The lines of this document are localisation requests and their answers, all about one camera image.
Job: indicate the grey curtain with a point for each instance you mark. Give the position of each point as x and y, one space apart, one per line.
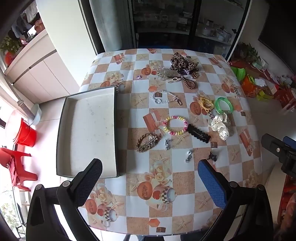
107 25

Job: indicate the green leafy plant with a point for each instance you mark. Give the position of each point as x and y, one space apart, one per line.
248 52

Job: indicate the red plastic chair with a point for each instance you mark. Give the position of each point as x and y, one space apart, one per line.
16 166

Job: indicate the plant in red pot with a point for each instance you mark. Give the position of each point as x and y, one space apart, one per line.
9 49

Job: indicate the green translucent bangle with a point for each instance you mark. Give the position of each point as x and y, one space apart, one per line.
218 105

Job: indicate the beige black hairpin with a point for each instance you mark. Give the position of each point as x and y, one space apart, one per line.
173 80

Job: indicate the shallow white-lined tray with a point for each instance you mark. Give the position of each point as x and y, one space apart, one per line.
87 129

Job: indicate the white cabinet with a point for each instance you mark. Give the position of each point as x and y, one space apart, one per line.
46 67

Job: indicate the silver crystal hair clip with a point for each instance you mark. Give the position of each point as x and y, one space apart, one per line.
168 144

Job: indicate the small black claw clip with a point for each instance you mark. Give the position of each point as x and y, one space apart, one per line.
212 157

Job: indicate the leopard print scrunchie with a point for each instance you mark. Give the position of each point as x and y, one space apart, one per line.
183 60

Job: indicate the checkered printed tablecloth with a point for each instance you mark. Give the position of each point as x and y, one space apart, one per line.
185 204

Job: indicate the black scalloped snap clip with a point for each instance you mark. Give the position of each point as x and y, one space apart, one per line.
198 134

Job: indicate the grey ribbed pipe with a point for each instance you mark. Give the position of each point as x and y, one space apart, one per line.
25 110

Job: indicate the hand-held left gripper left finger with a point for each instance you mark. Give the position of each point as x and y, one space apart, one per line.
90 179

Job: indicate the dark glass-door cabinet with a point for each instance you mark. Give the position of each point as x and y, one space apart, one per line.
166 25

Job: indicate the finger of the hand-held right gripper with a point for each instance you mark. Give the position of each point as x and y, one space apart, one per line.
290 141
272 144

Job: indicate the small leopard hair clip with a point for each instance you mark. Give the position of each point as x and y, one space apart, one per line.
195 74

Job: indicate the lime green box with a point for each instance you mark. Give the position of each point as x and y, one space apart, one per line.
264 95

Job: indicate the braided gold barrette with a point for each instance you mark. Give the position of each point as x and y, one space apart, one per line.
146 142

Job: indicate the white polka dot scrunchie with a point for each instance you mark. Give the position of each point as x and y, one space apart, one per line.
220 126

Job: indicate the light blue basin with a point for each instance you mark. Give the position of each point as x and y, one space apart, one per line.
37 114

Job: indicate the red plastic bucket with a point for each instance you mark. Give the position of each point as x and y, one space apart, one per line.
26 135

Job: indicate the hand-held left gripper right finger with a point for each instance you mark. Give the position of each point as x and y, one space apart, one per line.
211 183

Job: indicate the silver dangle earring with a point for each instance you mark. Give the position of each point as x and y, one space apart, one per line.
188 157

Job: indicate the clear hair claw clip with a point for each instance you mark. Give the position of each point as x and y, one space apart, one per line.
165 71

